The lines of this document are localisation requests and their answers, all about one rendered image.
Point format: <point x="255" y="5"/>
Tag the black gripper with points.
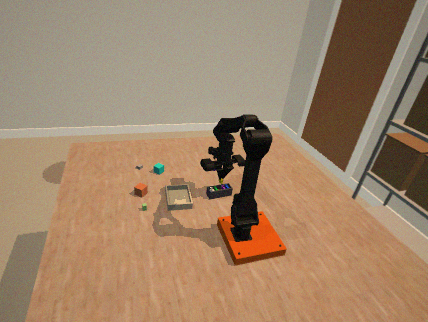
<point x="223" y="158"/>

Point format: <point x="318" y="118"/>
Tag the teal cube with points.
<point x="158" y="168"/>

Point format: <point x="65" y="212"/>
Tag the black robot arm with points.
<point x="256" y="143"/>

